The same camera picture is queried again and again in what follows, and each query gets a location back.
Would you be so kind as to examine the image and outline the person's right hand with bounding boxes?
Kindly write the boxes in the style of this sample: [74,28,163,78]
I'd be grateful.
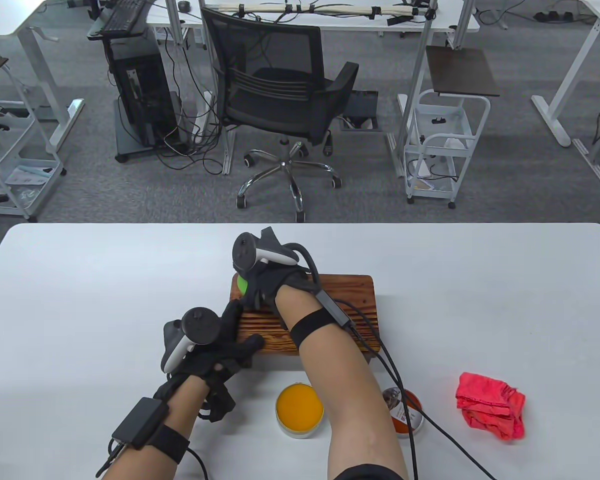
[232,227,321,331]

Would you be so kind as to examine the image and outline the person's left hand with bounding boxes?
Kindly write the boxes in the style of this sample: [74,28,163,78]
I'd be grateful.
[154,299,266,423]

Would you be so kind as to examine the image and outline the brown wooden stool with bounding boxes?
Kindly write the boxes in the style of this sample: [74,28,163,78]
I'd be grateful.
[229,274,382,368]

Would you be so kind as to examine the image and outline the round metal wood wax tin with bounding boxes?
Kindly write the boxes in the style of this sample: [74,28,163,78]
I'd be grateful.
[275,383,325,440]

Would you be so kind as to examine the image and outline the round metal tin lid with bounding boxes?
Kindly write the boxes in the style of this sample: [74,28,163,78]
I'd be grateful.
[382,387,425,438]

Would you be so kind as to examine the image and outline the red cloth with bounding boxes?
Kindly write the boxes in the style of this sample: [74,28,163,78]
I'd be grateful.
[455,372,526,441]

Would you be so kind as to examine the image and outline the person's left forearm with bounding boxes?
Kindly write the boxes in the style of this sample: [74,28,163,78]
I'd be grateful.
[102,375,208,480]

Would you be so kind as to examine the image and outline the person's right forearm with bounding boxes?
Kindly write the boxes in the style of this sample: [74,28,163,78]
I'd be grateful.
[275,285,411,480]

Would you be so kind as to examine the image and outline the black and white controller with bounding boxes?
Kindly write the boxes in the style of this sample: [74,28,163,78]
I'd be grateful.
[232,227,301,273]
[161,307,222,375]

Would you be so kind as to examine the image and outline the white power strip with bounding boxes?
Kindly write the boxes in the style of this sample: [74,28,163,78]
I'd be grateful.
[192,90,216,136]

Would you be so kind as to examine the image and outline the black mesh office chair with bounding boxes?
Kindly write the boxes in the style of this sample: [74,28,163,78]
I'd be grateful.
[200,7,361,223]

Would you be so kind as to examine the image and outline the white rolling cart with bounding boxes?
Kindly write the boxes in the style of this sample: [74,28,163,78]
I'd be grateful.
[402,90,492,210]
[0,100,67,222]

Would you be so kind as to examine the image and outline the black floor socket box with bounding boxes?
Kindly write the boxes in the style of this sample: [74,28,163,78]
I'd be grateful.
[341,90,383,132]

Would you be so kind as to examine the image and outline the grey computer stand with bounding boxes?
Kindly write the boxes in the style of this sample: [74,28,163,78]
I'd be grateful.
[87,0,188,163]

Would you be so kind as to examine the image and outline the black computer tower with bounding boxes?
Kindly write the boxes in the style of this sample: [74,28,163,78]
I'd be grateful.
[109,50,178,148]

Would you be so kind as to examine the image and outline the white desk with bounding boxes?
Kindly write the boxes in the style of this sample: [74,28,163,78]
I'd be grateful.
[145,0,481,33]
[530,0,600,148]
[0,0,106,153]

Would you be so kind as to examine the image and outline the beige rod bundle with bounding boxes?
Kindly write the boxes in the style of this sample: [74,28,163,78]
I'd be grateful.
[215,2,418,16]

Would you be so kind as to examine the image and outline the black keyboard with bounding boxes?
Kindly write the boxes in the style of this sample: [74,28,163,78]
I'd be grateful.
[100,0,148,35]

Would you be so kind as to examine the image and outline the aluminium frame post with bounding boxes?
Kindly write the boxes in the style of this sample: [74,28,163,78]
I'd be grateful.
[198,0,237,176]
[387,0,441,178]

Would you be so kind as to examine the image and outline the tangle of black cables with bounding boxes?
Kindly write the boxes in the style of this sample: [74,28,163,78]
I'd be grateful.
[155,30,226,176]

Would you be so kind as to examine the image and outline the aluminium floor rail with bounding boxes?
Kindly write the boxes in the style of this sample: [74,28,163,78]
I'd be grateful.
[572,139,600,184]

